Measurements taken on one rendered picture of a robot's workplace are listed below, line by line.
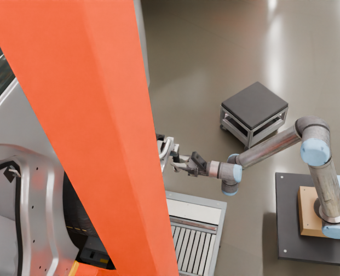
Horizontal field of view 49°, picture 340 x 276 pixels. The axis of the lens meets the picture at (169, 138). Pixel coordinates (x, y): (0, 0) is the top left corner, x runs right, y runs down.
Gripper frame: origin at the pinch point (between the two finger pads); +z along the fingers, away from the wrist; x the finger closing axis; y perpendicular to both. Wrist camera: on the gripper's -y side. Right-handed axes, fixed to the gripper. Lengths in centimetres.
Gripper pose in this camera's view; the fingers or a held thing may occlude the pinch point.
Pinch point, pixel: (173, 160)
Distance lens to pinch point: 204.9
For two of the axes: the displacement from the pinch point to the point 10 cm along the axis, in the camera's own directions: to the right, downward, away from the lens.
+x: 2.5, -7.6, 5.9
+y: 0.8, 6.3, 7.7
